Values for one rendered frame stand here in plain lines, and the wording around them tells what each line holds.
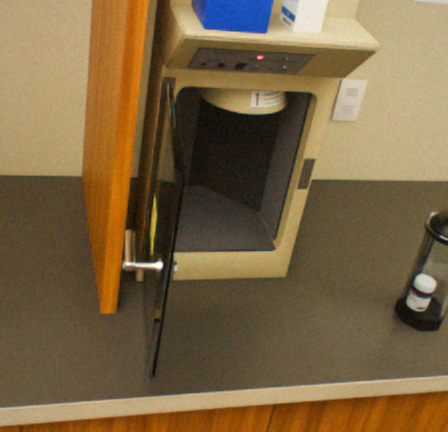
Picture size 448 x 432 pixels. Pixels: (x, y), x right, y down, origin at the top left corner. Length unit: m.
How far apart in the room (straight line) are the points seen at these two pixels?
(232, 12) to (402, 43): 0.84
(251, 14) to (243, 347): 0.61
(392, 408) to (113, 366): 0.57
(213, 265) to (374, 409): 0.42
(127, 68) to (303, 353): 0.62
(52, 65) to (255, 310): 0.70
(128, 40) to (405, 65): 0.97
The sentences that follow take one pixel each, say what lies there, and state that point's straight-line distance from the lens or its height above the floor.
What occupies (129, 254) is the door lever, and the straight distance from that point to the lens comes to 1.09.
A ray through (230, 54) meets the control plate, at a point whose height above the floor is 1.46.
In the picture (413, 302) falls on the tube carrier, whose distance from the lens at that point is 1.50.
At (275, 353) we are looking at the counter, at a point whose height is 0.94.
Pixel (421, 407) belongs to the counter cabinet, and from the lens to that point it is 1.55.
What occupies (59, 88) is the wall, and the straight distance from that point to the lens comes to 1.69.
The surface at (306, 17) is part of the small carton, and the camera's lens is 1.16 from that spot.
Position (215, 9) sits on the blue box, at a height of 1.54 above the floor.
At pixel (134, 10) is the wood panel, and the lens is 1.08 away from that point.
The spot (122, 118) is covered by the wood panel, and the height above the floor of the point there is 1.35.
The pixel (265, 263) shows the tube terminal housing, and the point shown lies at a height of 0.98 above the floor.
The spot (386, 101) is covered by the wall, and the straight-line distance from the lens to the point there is 1.92.
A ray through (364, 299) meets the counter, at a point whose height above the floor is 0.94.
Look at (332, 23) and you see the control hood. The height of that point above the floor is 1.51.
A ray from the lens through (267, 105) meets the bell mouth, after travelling 1.32.
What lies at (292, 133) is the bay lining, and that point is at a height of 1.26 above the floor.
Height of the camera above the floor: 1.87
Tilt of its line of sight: 33 degrees down
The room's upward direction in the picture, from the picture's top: 11 degrees clockwise
